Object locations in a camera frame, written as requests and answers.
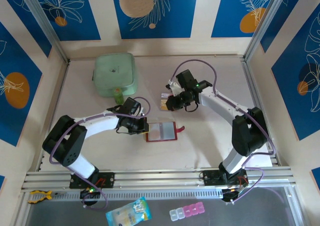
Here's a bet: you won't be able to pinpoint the aluminium frame post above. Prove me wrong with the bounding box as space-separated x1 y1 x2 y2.
243 0 294 63
18 0 71 63

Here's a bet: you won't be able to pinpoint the grey metal shelf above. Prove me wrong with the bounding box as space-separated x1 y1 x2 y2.
14 193 307 226

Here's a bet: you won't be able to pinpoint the black controller board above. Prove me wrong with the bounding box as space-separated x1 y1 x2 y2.
221 187 247 204
79 187 103 200

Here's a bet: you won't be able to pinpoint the green square lidded container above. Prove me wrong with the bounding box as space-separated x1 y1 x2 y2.
91 52 139 98

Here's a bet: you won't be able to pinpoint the yellow handled pliers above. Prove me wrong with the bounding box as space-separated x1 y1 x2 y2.
27 189 60 205

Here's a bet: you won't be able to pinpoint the blue snack packet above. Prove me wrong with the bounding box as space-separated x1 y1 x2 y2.
104 196 153 226

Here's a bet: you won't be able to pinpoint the white and pink pill organizer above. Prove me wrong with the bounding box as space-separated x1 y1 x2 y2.
169 201 207 223

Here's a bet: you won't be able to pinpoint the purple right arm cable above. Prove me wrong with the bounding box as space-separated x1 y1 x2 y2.
171 59 277 206

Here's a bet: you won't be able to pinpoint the red leather card holder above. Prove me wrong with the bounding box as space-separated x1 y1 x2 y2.
145 120 186 143

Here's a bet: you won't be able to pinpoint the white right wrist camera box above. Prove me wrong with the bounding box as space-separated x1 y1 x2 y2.
165 79 182 97

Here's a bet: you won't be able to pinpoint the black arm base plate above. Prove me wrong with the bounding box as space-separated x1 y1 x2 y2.
69 172 116 190
201 169 249 187

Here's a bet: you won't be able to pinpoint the clear plastic card sleeve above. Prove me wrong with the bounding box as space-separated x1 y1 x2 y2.
149 124 162 140

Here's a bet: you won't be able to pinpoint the small green bottle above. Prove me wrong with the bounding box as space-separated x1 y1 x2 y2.
111 87 125 105

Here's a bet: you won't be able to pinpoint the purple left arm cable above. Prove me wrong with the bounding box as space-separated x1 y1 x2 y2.
49 96 152 210

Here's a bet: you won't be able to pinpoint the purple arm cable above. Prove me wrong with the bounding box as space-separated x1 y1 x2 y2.
49 96 152 210
171 59 277 206

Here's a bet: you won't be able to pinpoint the grey slotted cable duct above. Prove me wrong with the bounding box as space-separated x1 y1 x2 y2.
27 188 224 205

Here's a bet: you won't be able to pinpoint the long aluminium mounting rail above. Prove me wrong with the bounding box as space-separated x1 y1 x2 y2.
21 167 297 193

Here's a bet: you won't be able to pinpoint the aluminium side rail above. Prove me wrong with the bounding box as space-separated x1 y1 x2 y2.
240 57 280 167
36 59 71 172

